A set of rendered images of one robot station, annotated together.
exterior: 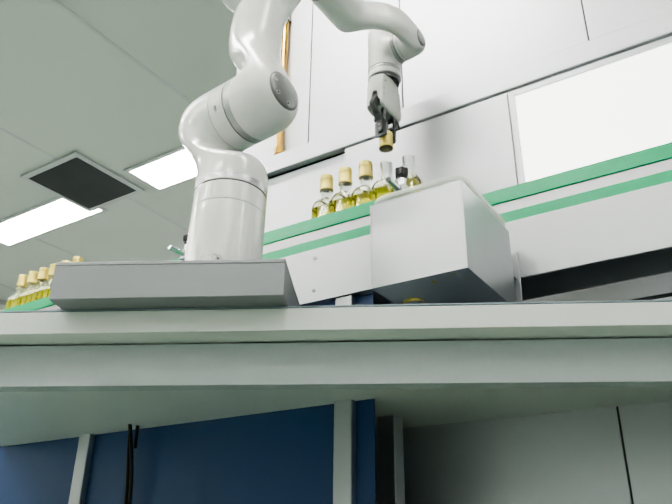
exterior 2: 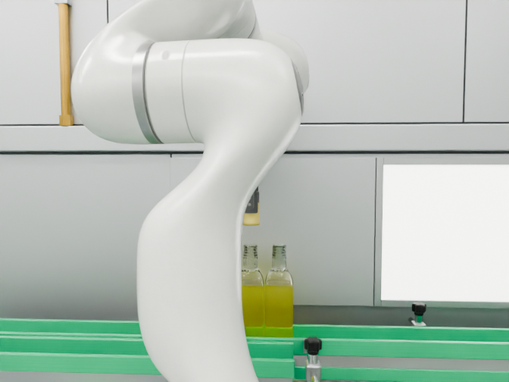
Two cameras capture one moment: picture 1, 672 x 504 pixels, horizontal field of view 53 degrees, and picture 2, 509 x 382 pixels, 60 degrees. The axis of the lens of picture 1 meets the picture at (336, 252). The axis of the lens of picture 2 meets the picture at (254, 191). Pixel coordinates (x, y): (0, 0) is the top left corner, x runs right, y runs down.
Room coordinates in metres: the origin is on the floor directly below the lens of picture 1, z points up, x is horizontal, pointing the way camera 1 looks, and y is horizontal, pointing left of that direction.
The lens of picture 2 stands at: (0.62, 0.32, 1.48)
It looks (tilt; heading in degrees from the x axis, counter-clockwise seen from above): 3 degrees down; 330
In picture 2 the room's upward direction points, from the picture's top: straight up
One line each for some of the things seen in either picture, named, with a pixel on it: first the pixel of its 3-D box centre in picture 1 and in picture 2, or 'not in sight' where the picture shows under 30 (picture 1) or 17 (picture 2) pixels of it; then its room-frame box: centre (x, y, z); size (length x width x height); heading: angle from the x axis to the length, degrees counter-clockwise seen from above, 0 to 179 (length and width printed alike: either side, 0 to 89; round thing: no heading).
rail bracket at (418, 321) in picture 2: not in sight; (415, 330); (1.27, -0.46, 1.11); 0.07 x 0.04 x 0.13; 147
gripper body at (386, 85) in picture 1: (384, 97); not in sight; (1.39, -0.12, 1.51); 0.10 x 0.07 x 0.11; 146
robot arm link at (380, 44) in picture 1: (385, 52); not in sight; (1.39, -0.12, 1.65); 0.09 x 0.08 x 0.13; 52
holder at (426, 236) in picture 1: (450, 264); not in sight; (1.11, -0.20, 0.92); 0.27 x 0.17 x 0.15; 147
